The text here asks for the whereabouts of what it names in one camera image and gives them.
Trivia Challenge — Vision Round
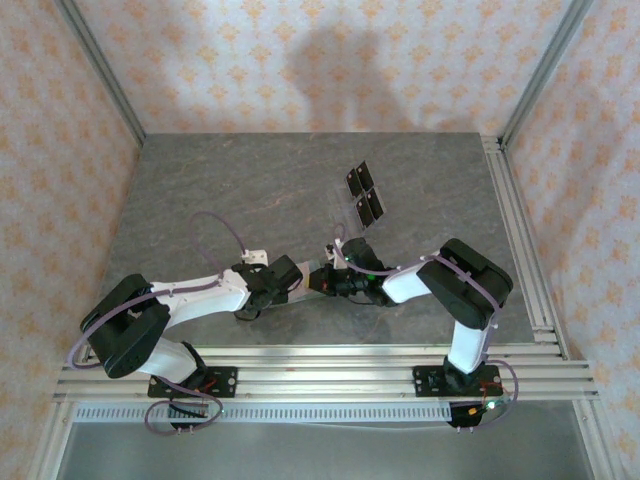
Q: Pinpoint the left aluminium corner post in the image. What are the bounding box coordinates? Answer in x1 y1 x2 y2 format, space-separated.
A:
53 0 147 147

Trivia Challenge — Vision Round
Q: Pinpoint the right aluminium corner post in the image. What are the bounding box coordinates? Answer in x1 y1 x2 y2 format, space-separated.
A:
499 0 596 149

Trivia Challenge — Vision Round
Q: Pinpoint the aluminium frame leg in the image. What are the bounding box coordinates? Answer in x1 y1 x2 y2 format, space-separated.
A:
29 399 76 480
572 399 621 480

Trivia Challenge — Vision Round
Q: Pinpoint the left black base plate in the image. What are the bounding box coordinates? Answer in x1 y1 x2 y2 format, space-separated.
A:
147 366 239 400

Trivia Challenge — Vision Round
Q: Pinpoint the left aluminium frame leg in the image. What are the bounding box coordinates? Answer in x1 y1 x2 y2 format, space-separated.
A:
29 399 76 480

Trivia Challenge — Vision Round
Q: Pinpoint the right aluminium frame leg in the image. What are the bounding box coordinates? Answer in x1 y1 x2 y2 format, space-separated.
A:
572 399 621 480

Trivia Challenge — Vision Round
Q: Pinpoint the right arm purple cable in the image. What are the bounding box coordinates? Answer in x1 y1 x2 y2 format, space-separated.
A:
332 223 521 432

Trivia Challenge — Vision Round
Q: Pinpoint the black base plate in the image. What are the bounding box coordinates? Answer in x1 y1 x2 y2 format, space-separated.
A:
147 366 239 400
410 364 504 400

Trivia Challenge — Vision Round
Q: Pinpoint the black connector block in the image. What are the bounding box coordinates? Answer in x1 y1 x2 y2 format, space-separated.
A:
447 402 496 432
168 402 211 432

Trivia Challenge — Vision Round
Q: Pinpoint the right black connector block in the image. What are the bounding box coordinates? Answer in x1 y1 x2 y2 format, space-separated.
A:
447 402 496 432

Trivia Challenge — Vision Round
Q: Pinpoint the white slotted cable duct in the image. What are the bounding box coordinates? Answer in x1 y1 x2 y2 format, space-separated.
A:
74 404 454 425

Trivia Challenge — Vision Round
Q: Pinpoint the aluminium corner post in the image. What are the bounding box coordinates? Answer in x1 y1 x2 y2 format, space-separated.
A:
53 0 147 147
499 0 596 149

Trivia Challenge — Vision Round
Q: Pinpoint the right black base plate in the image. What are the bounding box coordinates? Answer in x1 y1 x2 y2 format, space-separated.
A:
410 364 504 400

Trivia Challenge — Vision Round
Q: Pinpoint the left black connector block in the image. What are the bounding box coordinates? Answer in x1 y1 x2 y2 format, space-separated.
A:
168 402 211 432

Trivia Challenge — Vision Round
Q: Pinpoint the aluminium side rail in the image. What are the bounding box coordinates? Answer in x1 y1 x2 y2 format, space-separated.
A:
480 133 570 360

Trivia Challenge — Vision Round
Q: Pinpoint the aluminium front rail frame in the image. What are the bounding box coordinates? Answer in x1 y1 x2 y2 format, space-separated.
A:
52 343 600 404

